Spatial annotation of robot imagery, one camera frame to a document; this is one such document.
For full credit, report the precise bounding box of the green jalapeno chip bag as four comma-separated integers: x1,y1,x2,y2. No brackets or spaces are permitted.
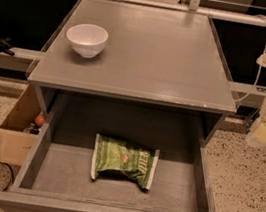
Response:
90,134,160,191

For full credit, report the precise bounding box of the grey cabinet counter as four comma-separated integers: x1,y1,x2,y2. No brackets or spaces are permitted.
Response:
28,0,236,143

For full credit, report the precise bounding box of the grey open drawer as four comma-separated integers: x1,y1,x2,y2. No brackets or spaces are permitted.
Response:
0,80,252,212

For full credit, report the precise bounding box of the white bowl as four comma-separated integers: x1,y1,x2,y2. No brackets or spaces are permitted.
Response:
66,24,108,58

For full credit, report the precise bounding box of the orange ball in box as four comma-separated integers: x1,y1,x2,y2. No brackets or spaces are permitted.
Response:
34,115,45,128

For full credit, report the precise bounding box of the cardboard box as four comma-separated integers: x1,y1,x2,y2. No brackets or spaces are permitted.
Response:
0,86,44,166

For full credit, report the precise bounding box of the white cable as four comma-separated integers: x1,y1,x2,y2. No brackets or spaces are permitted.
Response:
233,12,266,107

